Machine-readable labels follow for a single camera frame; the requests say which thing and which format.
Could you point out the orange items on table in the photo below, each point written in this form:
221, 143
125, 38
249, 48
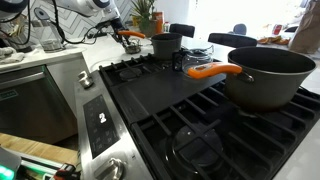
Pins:
273, 40

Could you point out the stainless steel dishwasher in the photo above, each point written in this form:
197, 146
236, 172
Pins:
30, 106

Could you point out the small red container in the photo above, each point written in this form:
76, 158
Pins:
277, 29

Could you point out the black power strip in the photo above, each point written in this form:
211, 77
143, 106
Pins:
96, 34

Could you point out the silver stove knob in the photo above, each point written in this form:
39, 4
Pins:
86, 80
110, 168

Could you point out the grey blue chair backrest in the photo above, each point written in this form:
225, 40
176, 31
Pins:
240, 29

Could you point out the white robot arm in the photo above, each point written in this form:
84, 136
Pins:
83, 5

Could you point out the grey crumpled cloth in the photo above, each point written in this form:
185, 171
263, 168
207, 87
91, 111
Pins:
10, 56

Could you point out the black chair backrest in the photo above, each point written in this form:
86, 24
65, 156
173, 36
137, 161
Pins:
181, 30
233, 40

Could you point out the clear glass kettle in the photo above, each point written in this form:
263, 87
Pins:
50, 40

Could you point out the small white bottle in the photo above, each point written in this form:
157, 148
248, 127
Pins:
166, 27

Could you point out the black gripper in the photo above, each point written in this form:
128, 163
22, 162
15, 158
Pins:
118, 25

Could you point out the brown paper bag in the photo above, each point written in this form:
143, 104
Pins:
306, 30

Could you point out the green potted plant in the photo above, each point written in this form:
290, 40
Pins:
143, 16

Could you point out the black stove griddle plate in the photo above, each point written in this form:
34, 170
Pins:
160, 90

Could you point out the red and black tool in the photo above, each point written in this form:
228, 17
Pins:
65, 171

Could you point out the orange bottle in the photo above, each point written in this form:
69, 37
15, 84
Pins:
159, 21

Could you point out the black stove touch panel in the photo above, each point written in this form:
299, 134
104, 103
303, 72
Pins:
100, 126

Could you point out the black cast iron grate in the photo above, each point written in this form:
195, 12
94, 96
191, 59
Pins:
213, 133
110, 68

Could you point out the black gas stove top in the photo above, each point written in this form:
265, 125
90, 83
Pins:
83, 140

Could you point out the grey device with green light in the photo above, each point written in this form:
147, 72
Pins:
8, 166

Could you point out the round black burner cap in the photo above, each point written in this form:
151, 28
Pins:
196, 146
130, 74

